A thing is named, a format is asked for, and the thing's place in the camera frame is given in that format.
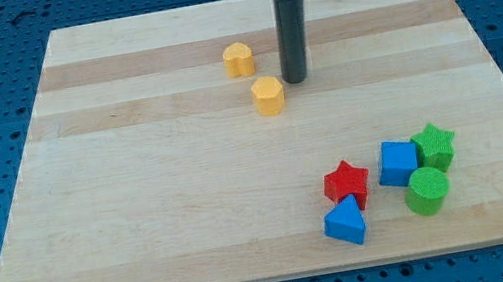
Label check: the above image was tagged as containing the yellow hexagon block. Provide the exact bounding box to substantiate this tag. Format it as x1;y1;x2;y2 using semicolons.
251;76;286;116

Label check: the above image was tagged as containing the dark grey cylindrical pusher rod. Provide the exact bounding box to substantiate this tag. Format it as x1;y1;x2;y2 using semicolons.
273;0;308;84

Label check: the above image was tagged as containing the red star block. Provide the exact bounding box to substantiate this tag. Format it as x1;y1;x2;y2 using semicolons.
323;160;370;211

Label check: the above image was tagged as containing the blue triangle block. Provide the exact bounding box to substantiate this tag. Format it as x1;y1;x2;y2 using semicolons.
323;194;367;245

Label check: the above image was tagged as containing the green star block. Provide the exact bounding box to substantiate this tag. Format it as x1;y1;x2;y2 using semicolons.
409;123;455;172

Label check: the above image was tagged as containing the blue cube block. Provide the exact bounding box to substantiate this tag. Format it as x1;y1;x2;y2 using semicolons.
379;141;418;187

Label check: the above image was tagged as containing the green cylinder block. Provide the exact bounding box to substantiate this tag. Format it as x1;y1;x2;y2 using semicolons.
405;166;450;216

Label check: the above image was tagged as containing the light wooden board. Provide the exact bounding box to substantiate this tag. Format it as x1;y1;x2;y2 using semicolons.
0;0;503;282

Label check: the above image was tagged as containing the yellow heart block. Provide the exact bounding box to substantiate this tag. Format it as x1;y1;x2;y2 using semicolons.
222;42;256;78

